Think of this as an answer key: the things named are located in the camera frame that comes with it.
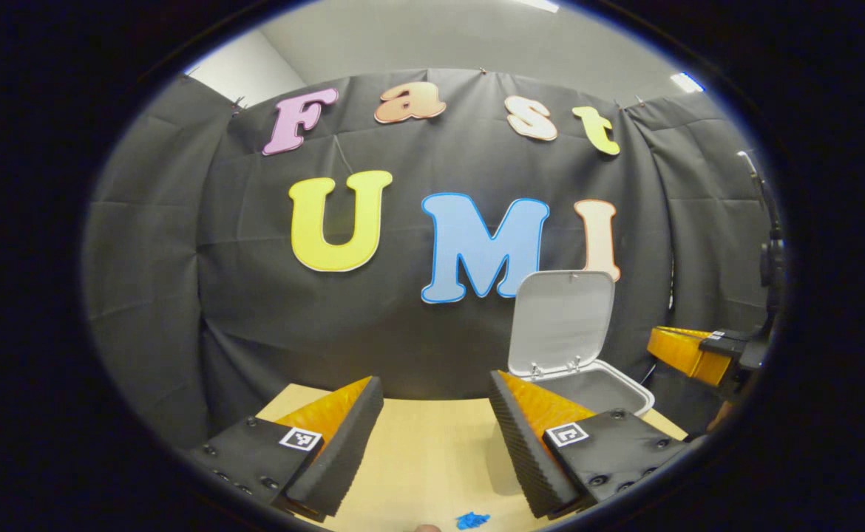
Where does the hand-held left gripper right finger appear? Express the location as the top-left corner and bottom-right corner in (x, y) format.
(487, 369), (692, 519)

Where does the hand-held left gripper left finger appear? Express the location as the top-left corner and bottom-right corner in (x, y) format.
(185, 375), (385, 522)

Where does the white desktop garbage bin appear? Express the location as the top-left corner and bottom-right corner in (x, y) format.
(507, 270), (656, 418)

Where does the wooden desktop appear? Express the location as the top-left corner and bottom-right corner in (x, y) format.
(255, 383), (688, 532)

